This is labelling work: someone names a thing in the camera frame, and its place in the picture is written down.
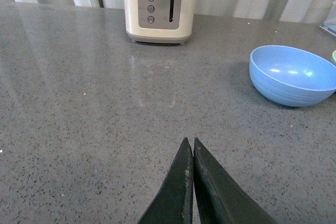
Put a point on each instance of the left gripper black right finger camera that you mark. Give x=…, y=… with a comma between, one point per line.
x=219, y=198

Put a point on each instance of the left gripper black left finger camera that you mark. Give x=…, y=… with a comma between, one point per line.
x=174, y=201

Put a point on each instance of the green plastic bowl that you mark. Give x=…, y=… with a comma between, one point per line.
x=333, y=57

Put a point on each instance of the blue plastic bowl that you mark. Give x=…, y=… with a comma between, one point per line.
x=291, y=76

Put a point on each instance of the cream two-slot toaster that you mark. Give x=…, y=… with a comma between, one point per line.
x=159, y=21

